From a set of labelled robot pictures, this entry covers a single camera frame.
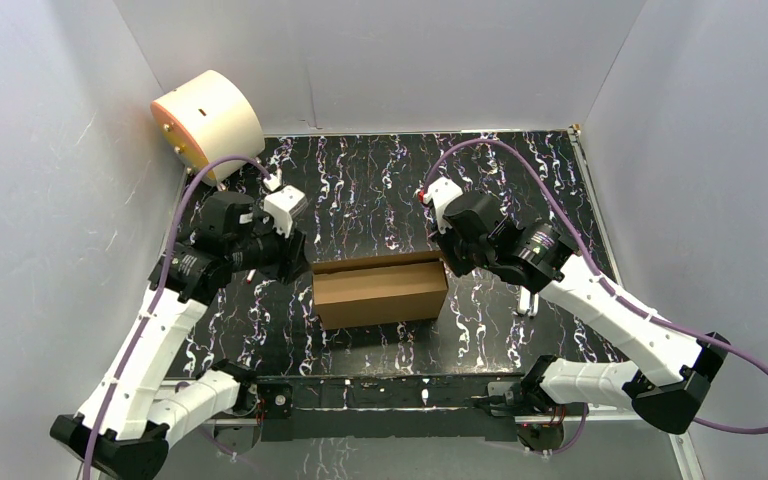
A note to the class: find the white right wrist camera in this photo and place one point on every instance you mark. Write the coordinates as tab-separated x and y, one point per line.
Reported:
438	196

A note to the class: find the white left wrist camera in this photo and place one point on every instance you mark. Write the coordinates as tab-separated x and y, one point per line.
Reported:
283	203

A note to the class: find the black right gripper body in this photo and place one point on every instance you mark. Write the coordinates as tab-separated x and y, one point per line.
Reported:
459	257

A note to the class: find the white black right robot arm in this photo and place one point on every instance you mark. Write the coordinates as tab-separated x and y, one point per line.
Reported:
666	376

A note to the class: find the cream cylindrical drum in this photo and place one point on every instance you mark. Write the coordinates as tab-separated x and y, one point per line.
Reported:
209	118

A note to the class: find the aluminium table edge rail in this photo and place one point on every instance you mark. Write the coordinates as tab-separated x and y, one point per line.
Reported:
576	138

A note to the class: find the aluminium front frame rail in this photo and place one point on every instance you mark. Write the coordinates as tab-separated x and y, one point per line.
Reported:
384	401

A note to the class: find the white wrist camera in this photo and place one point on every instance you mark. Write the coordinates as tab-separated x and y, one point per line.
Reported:
283	203
438	196

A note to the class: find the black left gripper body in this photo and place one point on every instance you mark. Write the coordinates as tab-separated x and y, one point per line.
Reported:
293	258

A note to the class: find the brown cardboard box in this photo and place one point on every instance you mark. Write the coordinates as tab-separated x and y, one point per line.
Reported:
379	290

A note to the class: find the white plastic block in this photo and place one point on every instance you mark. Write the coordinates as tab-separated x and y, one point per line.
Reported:
527	303

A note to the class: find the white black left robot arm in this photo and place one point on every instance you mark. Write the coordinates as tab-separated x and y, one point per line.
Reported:
122	430

